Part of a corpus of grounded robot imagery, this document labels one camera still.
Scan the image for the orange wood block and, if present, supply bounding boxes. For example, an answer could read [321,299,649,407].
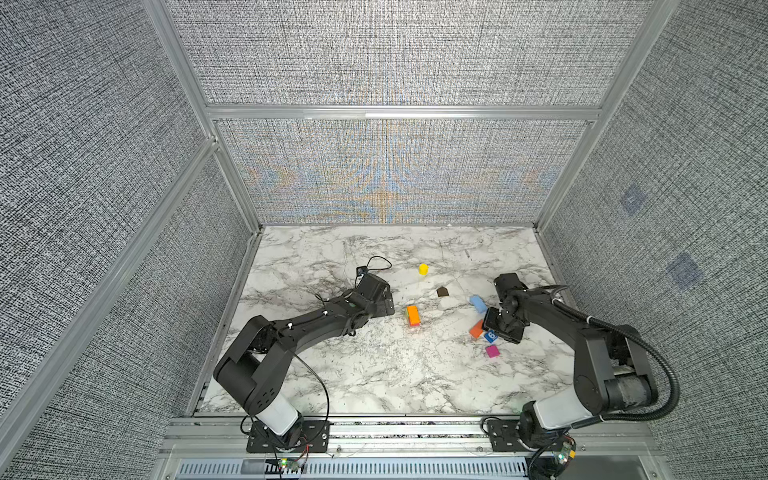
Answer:
[406,305,421,324]

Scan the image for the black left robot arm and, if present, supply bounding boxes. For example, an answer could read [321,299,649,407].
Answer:
[213,287,394,451]

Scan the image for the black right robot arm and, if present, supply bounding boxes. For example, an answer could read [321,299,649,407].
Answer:
[483,278,658,449]

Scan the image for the red-orange wood block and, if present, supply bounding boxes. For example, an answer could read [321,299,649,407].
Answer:
[469,321,485,339]

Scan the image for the light blue wood block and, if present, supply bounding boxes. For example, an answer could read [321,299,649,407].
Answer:
[469,295,488,314]

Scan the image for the magenta wood cube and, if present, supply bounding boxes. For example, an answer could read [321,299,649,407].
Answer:
[485,345,500,358]

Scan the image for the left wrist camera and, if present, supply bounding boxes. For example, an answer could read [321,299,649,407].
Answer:
[354,266,390,302]

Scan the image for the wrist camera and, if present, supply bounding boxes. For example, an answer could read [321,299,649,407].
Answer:
[354,266,390,302]
[493,273,528,303]

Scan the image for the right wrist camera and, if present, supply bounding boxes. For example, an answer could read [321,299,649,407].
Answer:
[493,273,528,303]

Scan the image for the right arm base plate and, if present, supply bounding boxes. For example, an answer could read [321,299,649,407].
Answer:
[481,417,527,453]

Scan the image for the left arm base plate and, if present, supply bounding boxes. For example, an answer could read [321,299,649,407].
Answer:
[246,419,331,454]

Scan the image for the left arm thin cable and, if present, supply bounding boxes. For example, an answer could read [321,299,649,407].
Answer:
[239,255,394,448]

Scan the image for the aluminium front rail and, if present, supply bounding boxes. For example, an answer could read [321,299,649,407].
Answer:
[159,415,661,458]

